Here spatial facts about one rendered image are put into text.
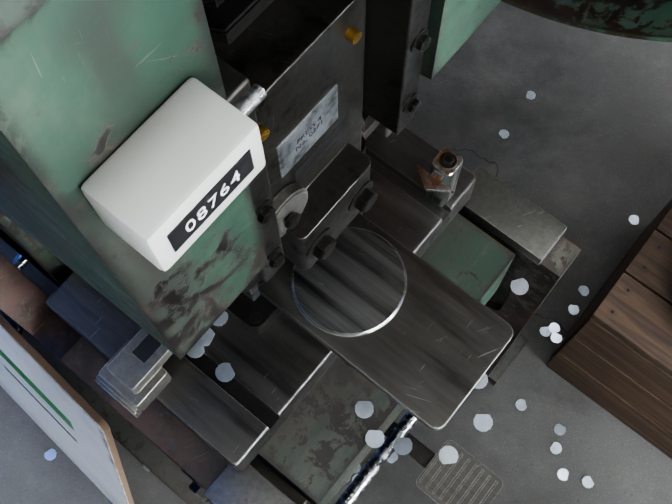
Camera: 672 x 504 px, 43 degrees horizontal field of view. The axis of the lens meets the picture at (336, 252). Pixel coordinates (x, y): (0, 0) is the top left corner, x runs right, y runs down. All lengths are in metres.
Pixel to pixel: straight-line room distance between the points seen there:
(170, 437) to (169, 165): 0.73
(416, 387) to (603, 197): 1.07
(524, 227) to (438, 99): 0.86
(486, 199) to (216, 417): 0.44
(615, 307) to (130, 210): 1.14
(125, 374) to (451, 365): 0.35
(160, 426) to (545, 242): 0.53
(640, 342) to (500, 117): 0.70
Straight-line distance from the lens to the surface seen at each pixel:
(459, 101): 1.93
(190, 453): 1.06
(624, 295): 1.44
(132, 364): 0.95
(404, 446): 1.02
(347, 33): 0.62
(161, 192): 0.36
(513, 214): 1.12
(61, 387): 1.15
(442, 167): 0.96
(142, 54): 0.35
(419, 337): 0.91
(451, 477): 1.51
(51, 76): 0.32
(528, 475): 1.70
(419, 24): 0.63
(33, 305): 1.15
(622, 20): 0.86
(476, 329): 0.91
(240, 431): 0.97
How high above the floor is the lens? 1.65
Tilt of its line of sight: 69 degrees down
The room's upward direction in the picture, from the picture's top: 2 degrees counter-clockwise
